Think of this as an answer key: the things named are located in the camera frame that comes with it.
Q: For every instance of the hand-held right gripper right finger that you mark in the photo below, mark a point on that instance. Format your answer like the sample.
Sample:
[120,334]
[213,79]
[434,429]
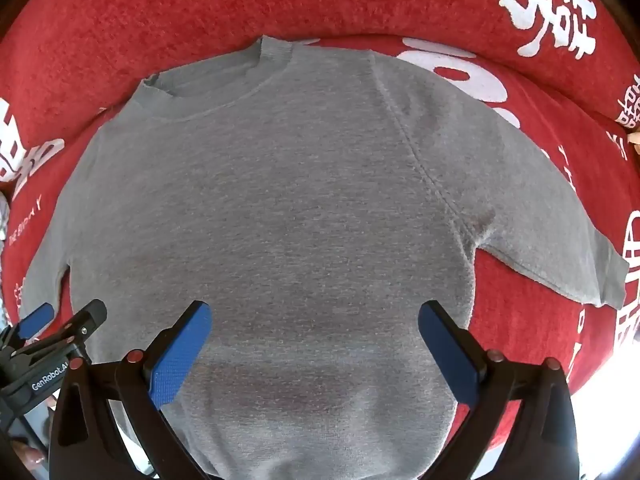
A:
[450,360]

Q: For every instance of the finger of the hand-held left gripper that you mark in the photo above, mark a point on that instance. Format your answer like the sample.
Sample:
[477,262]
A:
[36,323]
[87,322]

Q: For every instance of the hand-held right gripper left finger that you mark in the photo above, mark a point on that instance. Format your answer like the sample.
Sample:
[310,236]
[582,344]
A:
[177,360]

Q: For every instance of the grey t-shirt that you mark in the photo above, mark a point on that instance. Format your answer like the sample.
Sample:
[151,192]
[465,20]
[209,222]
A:
[300,185]

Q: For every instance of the person's left hand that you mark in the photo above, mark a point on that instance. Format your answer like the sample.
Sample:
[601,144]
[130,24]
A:
[31,455]

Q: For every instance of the light blue patterned cloth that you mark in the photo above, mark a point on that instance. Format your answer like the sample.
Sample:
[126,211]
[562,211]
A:
[3,212]

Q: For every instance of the small beige object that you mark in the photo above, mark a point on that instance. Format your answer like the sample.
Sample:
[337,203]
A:
[635,141]

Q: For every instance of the red printed sofa cover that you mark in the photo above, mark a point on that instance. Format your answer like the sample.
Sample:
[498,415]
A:
[150,20]

